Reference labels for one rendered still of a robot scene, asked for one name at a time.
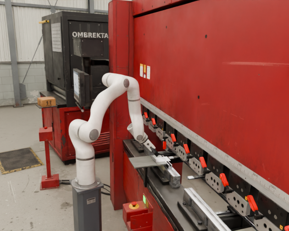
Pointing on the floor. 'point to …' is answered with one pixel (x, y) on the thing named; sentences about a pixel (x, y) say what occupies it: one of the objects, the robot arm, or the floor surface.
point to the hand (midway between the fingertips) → (155, 152)
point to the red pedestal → (52, 182)
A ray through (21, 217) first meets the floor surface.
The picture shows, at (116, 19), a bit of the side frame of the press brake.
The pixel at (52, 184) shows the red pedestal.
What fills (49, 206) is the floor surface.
